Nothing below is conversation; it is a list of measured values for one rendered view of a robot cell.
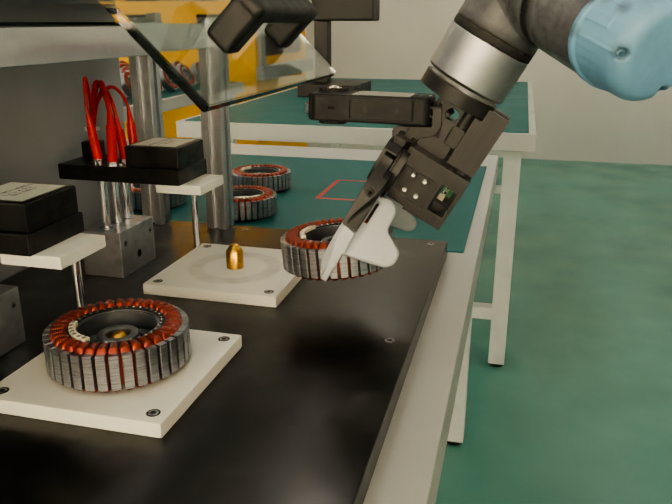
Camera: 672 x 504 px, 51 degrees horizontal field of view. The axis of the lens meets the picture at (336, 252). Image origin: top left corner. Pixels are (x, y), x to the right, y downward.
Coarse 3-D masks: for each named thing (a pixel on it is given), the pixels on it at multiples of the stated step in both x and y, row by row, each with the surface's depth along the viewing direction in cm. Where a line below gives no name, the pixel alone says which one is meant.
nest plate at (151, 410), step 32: (192, 352) 59; (224, 352) 59; (0, 384) 53; (32, 384) 53; (160, 384) 53; (192, 384) 53; (32, 416) 51; (64, 416) 50; (96, 416) 49; (128, 416) 49; (160, 416) 49
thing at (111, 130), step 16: (96, 80) 77; (96, 96) 78; (96, 112) 79; (128, 112) 79; (96, 128) 80; (112, 128) 74; (128, 128) 79; (96, 144) 77; (112, 144) 75; (96, 160) 77; (112, 160) 76
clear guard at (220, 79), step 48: (0, 0) 48; (48, 0) 48; (96, 0) 48; (144, 0) 36; (192, 0) 41; (144, 48) 33; (192, 48) 36; (288, 48) 49; (192, 96) 33; (240, 96) 36
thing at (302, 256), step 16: (304, 224) 72; (320, 224) 72; (336, 224) 72; (288, 240) 67; (304, 240) 66; (320, 240) 72; (288, 256) 67; (304, 256) 65; (320, 256) 64; (288, 272) 67; (304, 272) 65; (320, 272) 65; (336, 272) 64; (352, 272) 64; (368, 272) 66
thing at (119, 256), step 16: (96, 224) 80; (112, 224) 80; (128, 224) 80; (144, 224) 82; (112, 240) 78; (128, 240) 79; (144, 240) 83; (96, 256) 79; (112, 256) 78; (128, 256) 79; (144, 256) 83; (96, 272) 80; (112, 272) 79; (128, 272) 80
